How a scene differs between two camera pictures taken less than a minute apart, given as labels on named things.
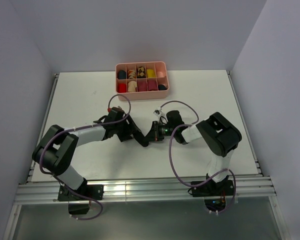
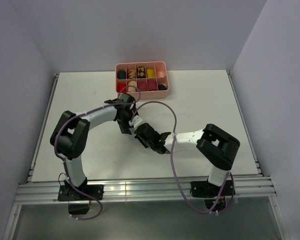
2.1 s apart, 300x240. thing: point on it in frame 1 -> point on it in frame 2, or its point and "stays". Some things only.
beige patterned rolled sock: x=132 y=85 stays
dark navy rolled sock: x=121 y=74 stays
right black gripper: x=158 y=136 -> x=136 y=136
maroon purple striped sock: x=152 y=85 stays
